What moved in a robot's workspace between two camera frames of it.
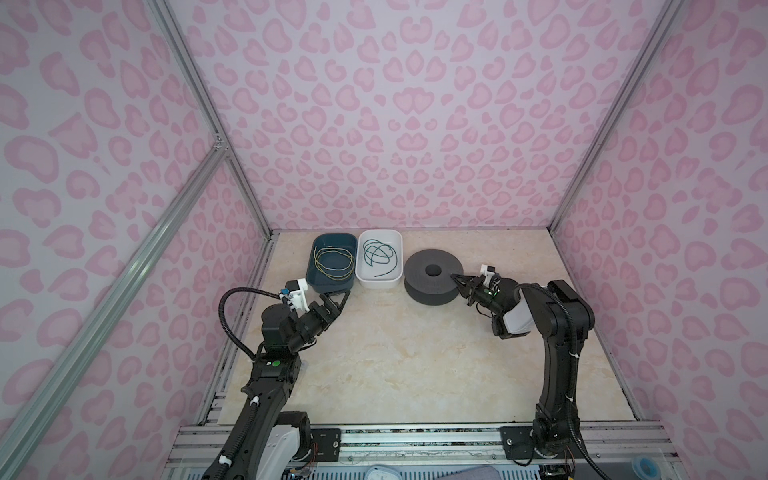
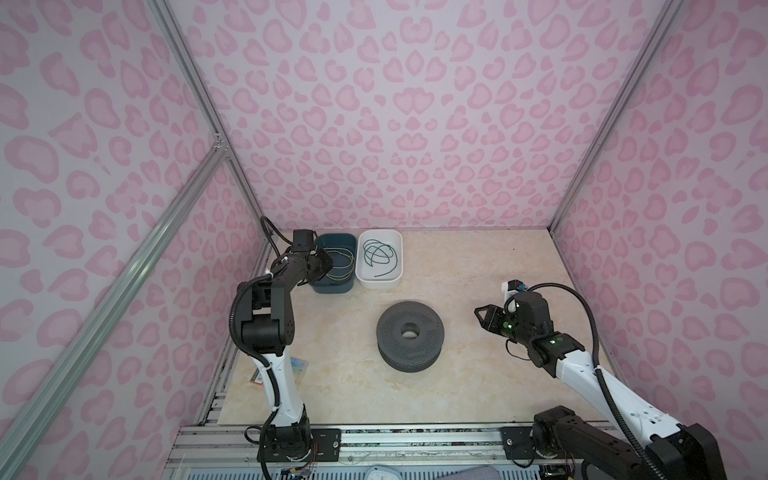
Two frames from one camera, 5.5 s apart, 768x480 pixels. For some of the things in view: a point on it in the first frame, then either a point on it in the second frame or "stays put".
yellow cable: (333, 273) stays put
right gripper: (469, 291) to (491, 318)
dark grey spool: (427, 277) to (402, 353)
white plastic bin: (379, 258) stays put
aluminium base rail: (619, 447) stays put
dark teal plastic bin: (332, 263) stays put
